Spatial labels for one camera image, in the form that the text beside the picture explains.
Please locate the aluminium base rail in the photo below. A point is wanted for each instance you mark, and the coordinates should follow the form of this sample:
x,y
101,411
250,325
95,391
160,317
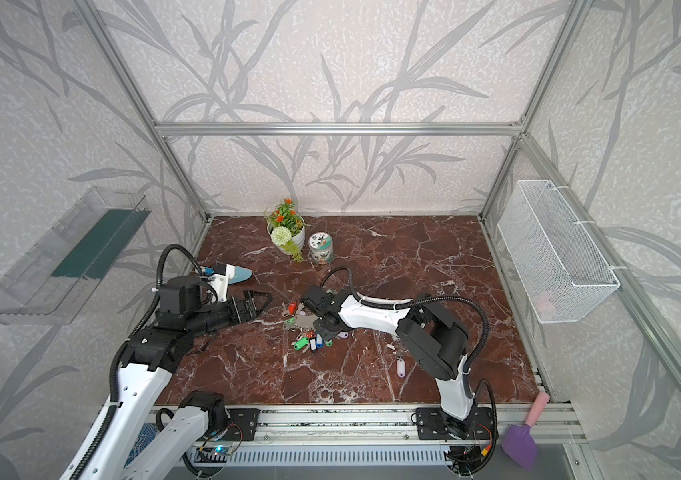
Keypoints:
x,y
389,424

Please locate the keyring with coloured key tags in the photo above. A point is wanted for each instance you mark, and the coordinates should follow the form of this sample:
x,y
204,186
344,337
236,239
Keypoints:
x,y
299,320

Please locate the lilac key tag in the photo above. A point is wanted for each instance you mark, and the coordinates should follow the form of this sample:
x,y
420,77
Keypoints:
x,y
400,367

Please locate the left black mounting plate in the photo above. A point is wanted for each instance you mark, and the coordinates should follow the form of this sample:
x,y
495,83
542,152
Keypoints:
x,y
238,425

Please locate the clear plastic wall shelf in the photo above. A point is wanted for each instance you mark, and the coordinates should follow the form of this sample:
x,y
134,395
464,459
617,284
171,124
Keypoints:
x,y
51,283

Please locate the light blue garden trowel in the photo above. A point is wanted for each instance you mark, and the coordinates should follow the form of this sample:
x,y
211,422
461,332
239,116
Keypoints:
x,y
232,274

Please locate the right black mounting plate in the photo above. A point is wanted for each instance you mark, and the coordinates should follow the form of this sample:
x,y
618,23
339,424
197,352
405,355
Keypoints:
x,y
433,424

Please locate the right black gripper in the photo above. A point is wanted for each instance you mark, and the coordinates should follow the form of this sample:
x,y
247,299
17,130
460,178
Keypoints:
x,y
316,310

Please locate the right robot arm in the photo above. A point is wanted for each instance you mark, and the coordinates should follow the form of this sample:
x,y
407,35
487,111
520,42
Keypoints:
x,y
443,334

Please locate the black mounting plate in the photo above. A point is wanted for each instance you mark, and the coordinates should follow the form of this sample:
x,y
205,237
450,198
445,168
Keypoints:
x,y
238,425
433,424

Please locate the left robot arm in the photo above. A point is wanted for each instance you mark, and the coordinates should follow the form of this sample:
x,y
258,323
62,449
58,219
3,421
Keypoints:
x,y
189,301

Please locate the round printed tin can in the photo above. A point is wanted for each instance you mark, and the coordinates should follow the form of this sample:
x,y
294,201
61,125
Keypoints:
x,y
321,248

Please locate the white wire mesh basket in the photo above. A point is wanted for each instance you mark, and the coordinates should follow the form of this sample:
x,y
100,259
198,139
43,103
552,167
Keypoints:
x,y
564,274

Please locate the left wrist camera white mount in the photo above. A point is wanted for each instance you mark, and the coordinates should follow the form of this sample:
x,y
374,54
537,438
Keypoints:
x,y
215,282

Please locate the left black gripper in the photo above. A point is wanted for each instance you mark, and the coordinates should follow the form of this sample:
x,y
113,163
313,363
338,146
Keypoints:
x,y
238,308

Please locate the potted artificial flower plant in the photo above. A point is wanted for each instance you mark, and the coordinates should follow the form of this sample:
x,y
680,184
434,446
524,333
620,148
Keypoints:
x,y
286,229

